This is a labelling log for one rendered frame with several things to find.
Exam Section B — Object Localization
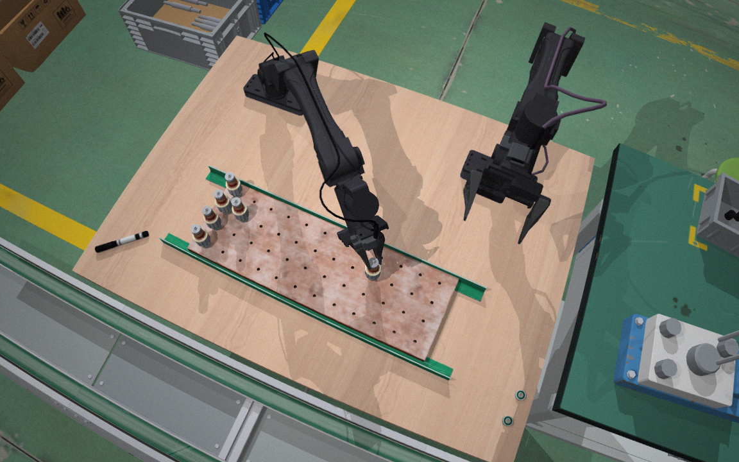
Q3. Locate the yellow floor marking stripe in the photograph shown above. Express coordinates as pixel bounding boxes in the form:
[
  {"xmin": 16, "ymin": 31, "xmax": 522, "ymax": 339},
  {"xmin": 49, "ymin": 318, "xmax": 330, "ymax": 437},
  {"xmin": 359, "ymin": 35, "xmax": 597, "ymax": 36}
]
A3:
[{"xmin": 300, "ymin": 0, "xmax": 356, "ymax": 56}]

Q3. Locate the yellow floor marking strip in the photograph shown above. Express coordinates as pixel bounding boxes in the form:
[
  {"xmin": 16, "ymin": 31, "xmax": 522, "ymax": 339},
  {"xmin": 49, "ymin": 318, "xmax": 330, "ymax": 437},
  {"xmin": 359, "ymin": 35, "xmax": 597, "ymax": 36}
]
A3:
[{"xmin": 0, "ymin": 184, "xmax": 96, "ymax": 251}]

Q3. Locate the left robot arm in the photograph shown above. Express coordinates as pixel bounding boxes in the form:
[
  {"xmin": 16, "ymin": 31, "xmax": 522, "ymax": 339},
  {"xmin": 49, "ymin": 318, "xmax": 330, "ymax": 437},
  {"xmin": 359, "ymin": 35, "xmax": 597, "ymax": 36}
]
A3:
[{"xmin": 463, "ymin": 22, "xmax": 585, "ymax": 174}]

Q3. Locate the green and grey conveyor belt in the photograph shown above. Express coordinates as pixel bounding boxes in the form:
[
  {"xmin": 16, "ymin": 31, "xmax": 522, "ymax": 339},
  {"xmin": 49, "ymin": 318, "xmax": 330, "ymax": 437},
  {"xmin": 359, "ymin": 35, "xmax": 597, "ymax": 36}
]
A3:
[{"xmin": 0, "ymin": 237, "xmax": 470, "ymax": 462}]

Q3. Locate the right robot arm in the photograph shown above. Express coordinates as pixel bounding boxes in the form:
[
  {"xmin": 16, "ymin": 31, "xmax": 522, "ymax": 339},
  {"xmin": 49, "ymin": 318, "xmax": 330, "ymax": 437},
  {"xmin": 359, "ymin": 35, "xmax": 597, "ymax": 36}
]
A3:
[{"xmin": 243, "ymin": 50, "xmax": 379, "ymax": 220}]

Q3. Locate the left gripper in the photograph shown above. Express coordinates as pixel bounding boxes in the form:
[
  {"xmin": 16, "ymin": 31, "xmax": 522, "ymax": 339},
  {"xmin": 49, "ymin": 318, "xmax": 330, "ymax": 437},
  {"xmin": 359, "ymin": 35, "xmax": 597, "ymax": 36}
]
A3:
[{"xmin": 463, "ymin": 150, "xmax": 551, "ymax": 244}]

